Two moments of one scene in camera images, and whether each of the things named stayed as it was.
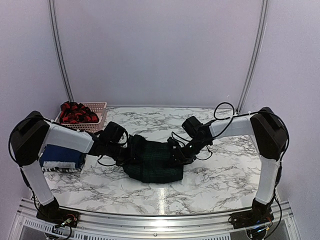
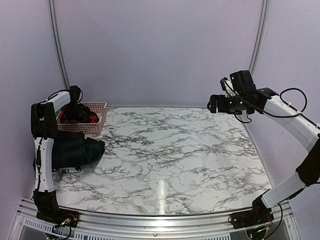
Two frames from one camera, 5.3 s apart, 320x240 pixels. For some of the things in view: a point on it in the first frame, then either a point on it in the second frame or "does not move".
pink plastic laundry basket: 99,108 does not move
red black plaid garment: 75,113 does not move
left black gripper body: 121,155 → 74,113
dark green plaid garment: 153,162 → 72,150
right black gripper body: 189,155 → 235,107
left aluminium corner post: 58,50 does not move
